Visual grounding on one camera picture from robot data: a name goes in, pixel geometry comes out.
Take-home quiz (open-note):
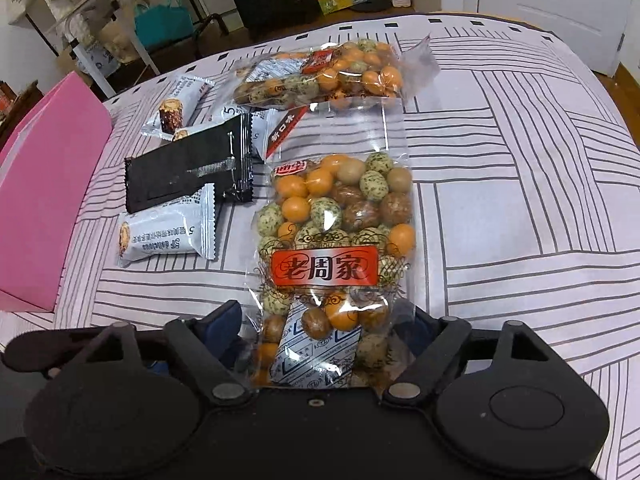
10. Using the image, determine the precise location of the white door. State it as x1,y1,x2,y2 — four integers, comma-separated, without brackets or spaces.
465,0,631,78

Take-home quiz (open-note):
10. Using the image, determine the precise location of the clear bag of coated nuts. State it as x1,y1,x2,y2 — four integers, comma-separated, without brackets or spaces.
244,102,417,390
227,35,441,111

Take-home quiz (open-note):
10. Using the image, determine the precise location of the teal bag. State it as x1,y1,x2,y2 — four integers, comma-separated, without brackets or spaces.
134,0,196,51

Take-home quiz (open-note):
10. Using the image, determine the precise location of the dark wooden cabinet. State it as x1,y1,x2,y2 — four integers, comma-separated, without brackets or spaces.
0,80,43,141

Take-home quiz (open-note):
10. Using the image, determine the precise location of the black foil snack packet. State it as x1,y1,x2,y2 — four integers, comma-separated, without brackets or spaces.
123,114,255,213

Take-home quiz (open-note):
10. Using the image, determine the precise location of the brown paper bag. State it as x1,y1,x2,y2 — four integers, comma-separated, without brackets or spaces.
97,20,138,63

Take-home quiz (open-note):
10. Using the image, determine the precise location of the dark low stool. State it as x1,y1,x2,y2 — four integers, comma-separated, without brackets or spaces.
192,12,228,47

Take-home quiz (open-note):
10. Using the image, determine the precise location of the white printed bag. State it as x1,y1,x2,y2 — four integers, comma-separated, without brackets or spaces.
82,42,121,78

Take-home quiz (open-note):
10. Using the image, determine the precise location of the striped bedsheet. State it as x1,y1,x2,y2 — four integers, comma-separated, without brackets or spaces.
0,10,640,480

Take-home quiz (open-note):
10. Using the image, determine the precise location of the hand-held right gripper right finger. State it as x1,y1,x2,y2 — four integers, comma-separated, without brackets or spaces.
382,307,570,403

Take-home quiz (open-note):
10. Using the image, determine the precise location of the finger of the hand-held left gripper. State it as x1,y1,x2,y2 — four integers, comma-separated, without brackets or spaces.
2,327,108,378

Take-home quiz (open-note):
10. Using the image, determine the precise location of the small white snack packet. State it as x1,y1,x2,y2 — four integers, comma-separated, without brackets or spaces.
172,102,253,142
250,107,288,162
118,183,217,267
141,76,215,137

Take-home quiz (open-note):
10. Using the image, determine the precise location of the pink cardboard box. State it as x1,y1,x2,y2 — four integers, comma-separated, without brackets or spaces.
0,71,113,312

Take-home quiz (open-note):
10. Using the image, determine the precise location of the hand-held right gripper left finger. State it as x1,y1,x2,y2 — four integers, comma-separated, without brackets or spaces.
75,300,253,407

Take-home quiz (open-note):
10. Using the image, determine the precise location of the wooden rolling table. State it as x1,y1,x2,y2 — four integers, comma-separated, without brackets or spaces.
22,0,166,101

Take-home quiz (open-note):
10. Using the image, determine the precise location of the canvas tote bag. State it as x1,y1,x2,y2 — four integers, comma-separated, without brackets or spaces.
5,0,41,23

